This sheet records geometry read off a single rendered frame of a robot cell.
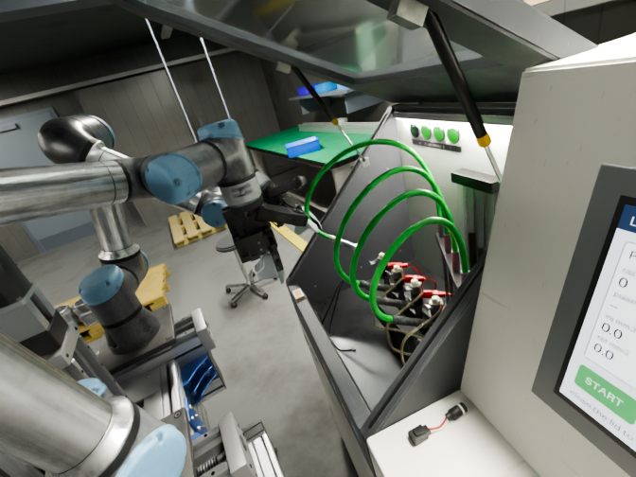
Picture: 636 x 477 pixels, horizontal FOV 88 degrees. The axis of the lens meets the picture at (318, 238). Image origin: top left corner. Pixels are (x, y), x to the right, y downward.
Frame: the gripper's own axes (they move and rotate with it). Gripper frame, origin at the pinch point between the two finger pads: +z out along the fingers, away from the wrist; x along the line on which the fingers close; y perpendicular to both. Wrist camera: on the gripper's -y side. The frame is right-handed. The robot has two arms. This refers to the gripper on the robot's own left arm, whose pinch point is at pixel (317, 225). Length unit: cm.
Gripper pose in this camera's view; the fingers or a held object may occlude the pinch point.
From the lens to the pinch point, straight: 97.9
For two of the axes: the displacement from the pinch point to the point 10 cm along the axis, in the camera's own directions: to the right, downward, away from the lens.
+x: -3.2, 2.9, -9.0
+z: 7.7, 6.3, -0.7
